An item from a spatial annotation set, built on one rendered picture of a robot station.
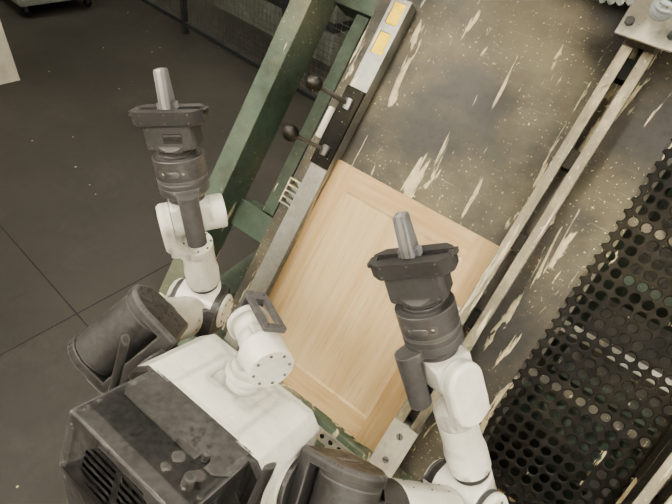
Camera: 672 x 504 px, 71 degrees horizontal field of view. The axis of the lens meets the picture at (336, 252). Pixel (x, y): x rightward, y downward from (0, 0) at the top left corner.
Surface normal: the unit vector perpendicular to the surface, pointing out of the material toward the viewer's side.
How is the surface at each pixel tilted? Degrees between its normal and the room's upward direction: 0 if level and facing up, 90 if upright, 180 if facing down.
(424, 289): 80
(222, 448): 23
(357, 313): 55
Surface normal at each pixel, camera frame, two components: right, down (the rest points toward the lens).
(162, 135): -0.04, 0.53
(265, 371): 0.45, 0.53
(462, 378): 0.47, 0.20
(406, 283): -0.40, 0.46
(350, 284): -0.39, 0.00
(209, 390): 0.36, -0.84
